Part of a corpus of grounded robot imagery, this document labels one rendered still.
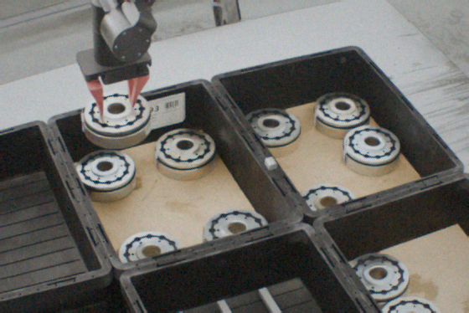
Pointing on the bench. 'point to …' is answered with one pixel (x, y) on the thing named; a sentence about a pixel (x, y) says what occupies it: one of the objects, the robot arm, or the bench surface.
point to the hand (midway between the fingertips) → (115, 105)
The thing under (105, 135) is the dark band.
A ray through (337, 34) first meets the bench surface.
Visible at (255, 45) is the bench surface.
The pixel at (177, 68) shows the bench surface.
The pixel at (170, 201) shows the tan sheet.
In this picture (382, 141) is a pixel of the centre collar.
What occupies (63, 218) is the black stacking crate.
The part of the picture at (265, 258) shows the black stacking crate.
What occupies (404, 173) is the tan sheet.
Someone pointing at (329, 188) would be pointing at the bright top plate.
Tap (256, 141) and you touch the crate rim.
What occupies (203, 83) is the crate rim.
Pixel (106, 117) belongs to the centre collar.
